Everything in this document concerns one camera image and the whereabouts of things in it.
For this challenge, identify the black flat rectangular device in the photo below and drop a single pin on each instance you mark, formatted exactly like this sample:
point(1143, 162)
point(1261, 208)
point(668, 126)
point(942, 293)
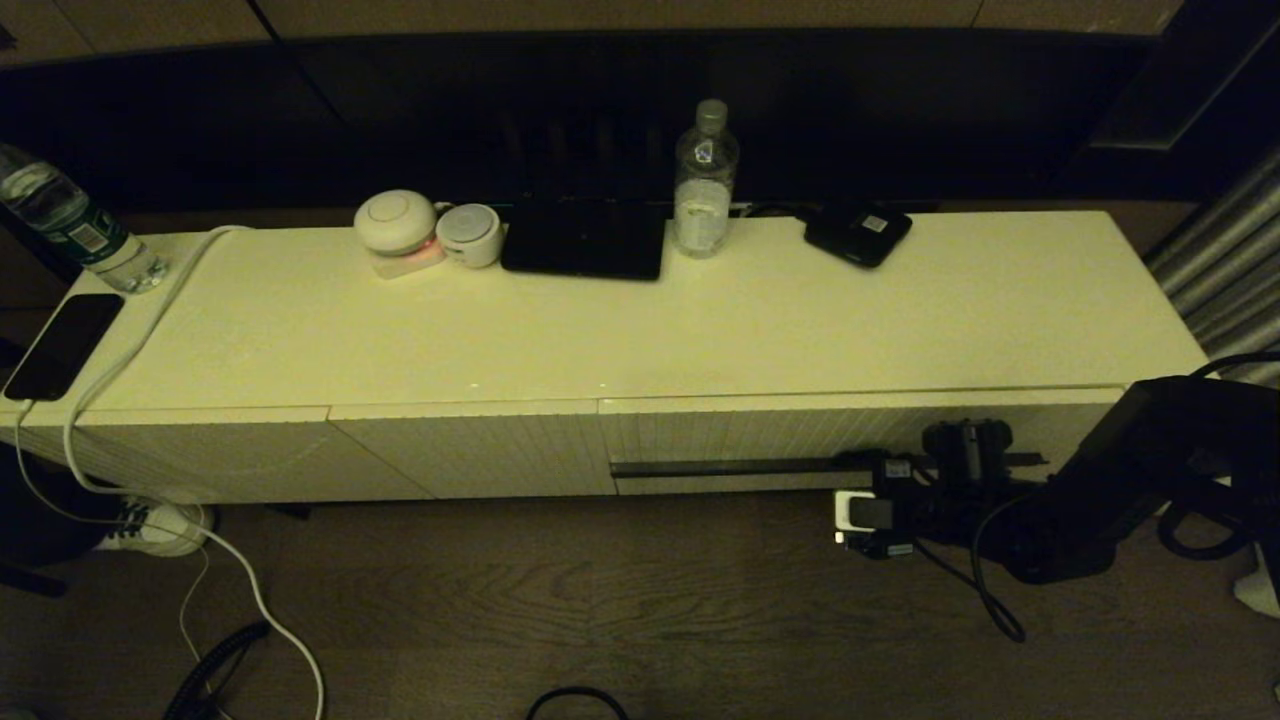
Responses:
point(585, 243)

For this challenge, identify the small black labelled router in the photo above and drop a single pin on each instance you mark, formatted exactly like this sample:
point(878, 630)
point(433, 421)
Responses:
point(860, 236)

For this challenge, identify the white sneaker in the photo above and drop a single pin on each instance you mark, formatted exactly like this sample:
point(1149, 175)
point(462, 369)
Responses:
point(160, 530)

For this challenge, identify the black smartphone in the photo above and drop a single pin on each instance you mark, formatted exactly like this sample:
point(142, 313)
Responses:
point(62, 345)

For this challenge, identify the white low cabinet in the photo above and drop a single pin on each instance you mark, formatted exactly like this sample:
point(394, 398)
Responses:
point(400, 340)

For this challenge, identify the white cabinet drawer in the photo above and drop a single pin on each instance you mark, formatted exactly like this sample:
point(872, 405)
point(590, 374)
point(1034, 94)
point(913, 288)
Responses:
point(750, 430)

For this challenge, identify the small white round speaker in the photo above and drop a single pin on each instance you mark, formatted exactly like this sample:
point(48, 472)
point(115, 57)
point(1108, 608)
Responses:
point(468, 236)

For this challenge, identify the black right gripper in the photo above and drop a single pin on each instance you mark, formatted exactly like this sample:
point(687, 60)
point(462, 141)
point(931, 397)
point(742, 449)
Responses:
point(900, 500)

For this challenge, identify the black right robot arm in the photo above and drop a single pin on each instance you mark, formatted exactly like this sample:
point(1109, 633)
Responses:
point(1100, 500)

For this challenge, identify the white dome shaped device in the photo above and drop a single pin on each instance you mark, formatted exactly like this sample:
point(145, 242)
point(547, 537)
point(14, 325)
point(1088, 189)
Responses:
point(393, 220)

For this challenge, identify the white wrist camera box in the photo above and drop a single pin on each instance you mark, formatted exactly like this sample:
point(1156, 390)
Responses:
point(862, 515)

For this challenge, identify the white base with pink light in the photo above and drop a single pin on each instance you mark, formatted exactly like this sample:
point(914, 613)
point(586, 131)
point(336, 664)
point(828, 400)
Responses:
point(408, 265)

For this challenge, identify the green label water bottle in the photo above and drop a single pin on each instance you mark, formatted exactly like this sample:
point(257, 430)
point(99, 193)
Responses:
point(60, 215)

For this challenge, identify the white ribbed cabinet door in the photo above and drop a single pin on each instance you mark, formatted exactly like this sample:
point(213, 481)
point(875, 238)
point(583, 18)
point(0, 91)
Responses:
point(500, 450)
point(250, 460)

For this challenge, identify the clear plastic water bottle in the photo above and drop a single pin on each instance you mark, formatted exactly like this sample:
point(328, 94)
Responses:
point(705, 200)

